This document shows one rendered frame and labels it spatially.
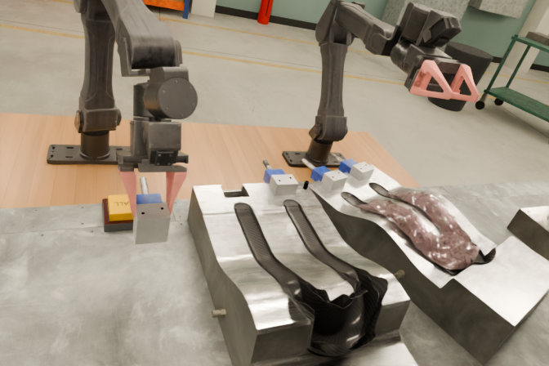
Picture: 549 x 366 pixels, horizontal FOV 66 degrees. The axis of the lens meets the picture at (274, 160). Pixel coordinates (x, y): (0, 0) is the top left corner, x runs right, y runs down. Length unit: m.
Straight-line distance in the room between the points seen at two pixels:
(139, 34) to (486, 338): 0.76
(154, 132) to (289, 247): 0.34
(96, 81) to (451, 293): 0.80
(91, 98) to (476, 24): 7.28
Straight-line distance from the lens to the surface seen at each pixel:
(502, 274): 0.93
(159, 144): 0.58
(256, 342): 0.60
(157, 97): 0.58
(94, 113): 0.98
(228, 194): 0.89
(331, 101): 1.15
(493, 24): 8.07
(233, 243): 0.76
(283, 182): 0.88
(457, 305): 0.87
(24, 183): 1.02
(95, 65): 0.93
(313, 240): 0.82
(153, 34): 0.67
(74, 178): 1.02
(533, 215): 1.31
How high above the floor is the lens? 1.40
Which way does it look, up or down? 30 degrees down
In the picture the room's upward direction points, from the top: 15 degrees clockwise
